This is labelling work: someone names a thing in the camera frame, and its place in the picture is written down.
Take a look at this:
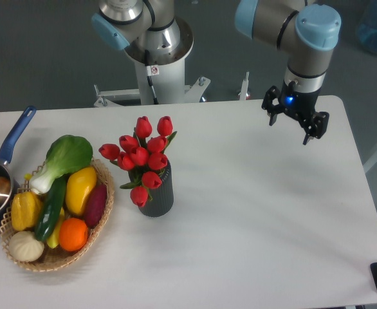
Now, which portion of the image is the yellow bell pepper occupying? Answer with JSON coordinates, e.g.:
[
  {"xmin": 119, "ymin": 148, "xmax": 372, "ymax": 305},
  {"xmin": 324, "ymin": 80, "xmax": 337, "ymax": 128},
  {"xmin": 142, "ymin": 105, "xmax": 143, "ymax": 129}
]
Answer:
[{"xmin": 11, "ymin": 191, "xmax": 42, "ymax": 231}]

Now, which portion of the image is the green bok choy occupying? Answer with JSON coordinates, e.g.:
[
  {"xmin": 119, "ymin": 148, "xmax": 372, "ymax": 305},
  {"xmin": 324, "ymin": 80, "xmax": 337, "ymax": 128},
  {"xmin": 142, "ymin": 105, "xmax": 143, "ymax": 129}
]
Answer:
[{"xmin": 29, "ymin": 135, "xmax": 93, "ymax": 194}]

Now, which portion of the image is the white steamed bun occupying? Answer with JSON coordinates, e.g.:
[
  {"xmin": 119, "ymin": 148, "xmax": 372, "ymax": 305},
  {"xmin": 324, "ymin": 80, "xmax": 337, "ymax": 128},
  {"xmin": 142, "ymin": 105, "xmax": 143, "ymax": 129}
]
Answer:
[{"xmin": 8, "ymin": 231, "xmax": 44, "ymax": 262}]

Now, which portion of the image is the blue handled saucepan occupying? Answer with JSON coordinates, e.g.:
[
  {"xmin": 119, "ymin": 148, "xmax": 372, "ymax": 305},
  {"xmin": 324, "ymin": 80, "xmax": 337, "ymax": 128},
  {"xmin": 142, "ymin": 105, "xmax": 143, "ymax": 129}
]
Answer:
[{"xmin": 0, "ymin": 106, "xmax": 37, "ymax": 225}]

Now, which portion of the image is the yellow mango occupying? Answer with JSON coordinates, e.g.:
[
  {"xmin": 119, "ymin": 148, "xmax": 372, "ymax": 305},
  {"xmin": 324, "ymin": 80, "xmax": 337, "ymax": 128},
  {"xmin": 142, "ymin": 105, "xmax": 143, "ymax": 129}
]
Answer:
[{"xmin": 65, "ymin": 166, "xmax": 97, "ymax": 216}]

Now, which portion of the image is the woven wicker basket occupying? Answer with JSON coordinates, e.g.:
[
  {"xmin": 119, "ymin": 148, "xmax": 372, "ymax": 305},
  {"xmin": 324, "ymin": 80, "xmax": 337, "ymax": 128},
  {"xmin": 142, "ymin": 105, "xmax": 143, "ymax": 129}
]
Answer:
[{"xmin": 0, "ymin": 159, "xmax": 115, "ymax": 272}]

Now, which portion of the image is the orange fruit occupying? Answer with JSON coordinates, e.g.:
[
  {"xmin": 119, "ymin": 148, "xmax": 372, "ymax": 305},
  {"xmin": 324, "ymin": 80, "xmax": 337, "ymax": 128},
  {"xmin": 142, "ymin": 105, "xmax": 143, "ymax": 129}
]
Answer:
[{"xmin": 59, "ymin": 218, "xmax": 88, "ymax": 252}]

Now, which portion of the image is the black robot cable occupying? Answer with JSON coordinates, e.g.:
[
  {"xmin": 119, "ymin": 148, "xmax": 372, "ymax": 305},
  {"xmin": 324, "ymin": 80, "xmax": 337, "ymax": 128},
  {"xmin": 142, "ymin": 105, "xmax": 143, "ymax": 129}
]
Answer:
[{"xmin": 143, "ymin": 50, "xmax": 160, "ymax": 105}]

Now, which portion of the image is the red tulip bouquet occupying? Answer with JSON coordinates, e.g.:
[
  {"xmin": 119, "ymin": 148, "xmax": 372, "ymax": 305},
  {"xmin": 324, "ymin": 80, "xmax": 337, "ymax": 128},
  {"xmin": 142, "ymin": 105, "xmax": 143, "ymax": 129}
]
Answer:
[{"xmin": 98, "ymin": 116, "xmax": 176, "ymax": 208}]

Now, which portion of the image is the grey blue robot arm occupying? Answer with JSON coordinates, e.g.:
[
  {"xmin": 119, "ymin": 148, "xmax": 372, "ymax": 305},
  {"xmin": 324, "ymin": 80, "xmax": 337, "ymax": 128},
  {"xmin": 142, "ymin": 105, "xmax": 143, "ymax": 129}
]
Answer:
[{"xmin": 91, "ymin": 1, "xmax": 341, "ymax": 140}]

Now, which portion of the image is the dark grey ribbed vase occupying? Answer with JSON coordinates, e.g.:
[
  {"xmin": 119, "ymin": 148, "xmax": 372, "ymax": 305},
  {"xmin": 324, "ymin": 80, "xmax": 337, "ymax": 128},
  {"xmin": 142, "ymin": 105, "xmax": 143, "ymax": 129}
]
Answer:
[{"xmin": 128, "ymin": 161, "xmax": 174, "ymax": 218}]

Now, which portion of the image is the yellow banana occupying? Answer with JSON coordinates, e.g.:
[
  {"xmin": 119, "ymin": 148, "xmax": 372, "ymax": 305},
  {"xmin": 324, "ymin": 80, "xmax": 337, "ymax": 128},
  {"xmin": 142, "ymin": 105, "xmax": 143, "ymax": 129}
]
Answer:
[{"xmin": 46, "ymin": 208, "xmax": 65, "ymax": 249}]

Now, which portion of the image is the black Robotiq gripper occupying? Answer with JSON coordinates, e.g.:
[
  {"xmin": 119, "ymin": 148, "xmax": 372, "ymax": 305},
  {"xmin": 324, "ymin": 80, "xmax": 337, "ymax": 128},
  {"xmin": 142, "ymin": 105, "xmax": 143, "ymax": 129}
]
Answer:
[{"xmin": 261, "ymin": 82, "xmax": 329, "ymax": 145}]

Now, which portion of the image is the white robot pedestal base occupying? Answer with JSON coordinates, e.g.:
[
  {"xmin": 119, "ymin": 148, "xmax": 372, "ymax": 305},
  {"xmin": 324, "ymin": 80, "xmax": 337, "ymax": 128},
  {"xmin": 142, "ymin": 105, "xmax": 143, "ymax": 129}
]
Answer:
[{"xmin": 93, "ymin": 16, "xmax": 211, "ymax": 108}]

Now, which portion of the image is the purple sweet potato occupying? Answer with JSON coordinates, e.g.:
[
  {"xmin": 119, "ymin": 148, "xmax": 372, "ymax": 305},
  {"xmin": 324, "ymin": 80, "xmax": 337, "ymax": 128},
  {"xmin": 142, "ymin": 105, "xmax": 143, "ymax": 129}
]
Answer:
[{"xmin": 84, "ymin": 184, "xmax": 107, "ymax": 228}]

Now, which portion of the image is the green cucumber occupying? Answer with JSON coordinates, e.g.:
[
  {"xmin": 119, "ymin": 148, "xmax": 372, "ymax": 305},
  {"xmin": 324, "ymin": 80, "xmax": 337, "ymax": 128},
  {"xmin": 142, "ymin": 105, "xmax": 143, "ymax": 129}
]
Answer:
[{"xmin": 34, "ymin": 176, "xmax": 67, "ymax": 242}]

